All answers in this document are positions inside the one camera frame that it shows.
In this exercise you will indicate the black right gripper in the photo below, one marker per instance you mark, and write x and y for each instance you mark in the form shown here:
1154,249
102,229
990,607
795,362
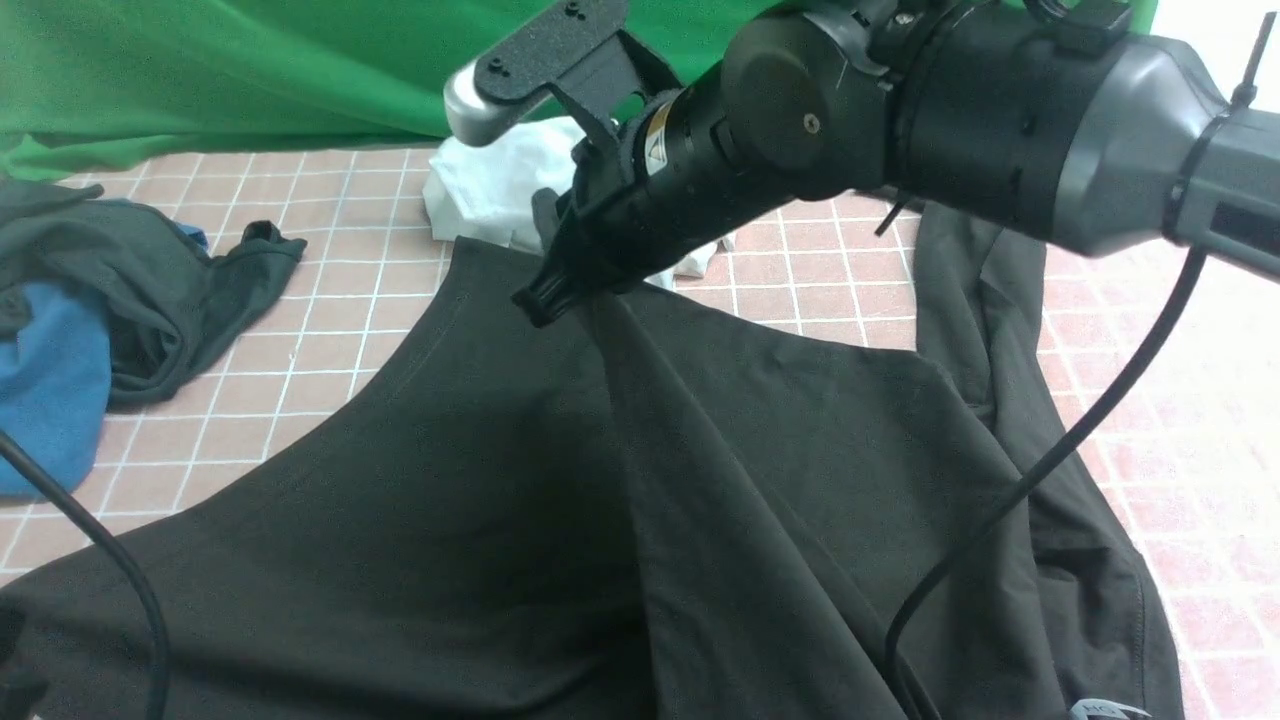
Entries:
677,181

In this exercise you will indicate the blue t-shirt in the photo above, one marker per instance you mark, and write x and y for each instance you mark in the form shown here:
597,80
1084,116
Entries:
56,372

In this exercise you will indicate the black zip tie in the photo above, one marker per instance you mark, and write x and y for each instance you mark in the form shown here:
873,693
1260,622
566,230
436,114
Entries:
1245,70

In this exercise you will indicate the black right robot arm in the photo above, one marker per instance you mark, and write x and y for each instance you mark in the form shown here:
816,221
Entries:
1059,124

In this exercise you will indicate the green backdrop cloth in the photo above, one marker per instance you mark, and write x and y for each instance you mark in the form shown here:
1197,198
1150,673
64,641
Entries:
106,85

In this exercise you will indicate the dark teal shirt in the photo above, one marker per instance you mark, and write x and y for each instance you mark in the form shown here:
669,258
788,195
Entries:
172,309

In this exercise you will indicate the dark gray long-sleeve top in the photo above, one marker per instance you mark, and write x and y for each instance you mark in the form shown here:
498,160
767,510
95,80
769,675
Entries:
655,510

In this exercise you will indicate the white shirt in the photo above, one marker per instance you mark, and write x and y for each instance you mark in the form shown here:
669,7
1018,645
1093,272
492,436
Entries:
485,193

